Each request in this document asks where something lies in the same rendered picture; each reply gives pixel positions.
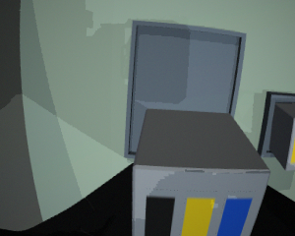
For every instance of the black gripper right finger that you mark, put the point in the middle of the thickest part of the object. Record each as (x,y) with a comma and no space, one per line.
(276,217)

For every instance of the grey cube with yellow and blue stripes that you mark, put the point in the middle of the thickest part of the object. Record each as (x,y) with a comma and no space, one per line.
(282,134)

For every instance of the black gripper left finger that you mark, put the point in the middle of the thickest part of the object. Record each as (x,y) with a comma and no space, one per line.
(107,211)

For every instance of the grey flat panel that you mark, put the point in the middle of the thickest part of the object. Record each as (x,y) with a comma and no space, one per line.
(18,199)

